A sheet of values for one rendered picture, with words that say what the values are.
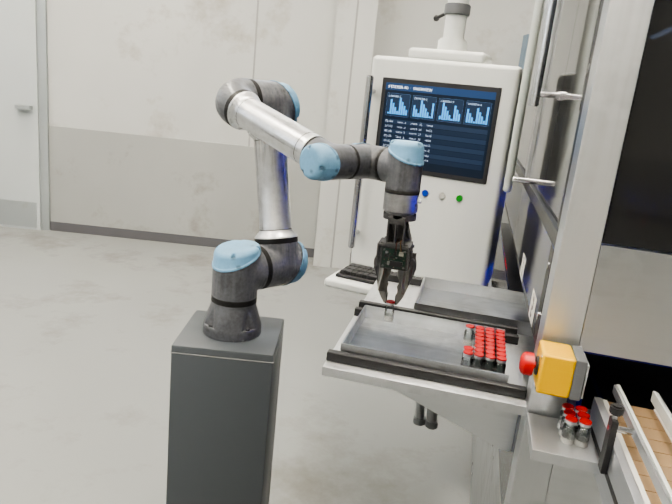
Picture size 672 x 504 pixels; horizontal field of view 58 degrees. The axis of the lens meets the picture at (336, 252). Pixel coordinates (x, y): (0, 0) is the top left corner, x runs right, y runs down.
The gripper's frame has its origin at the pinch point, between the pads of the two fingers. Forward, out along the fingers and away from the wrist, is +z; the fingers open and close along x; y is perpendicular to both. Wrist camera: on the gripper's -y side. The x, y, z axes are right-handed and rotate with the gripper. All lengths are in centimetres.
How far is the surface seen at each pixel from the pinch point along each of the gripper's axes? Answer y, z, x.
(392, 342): 3.2, 9.6, 1.7
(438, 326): -8.9, 8.5, 11.1
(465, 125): -76, -37, 10
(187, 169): -343, 28, -220
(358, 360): 18.7, 8.3, -3.3
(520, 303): -43, 10, 33
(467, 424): 13.2, 20.9, 20.2
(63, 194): -321, 59, -324
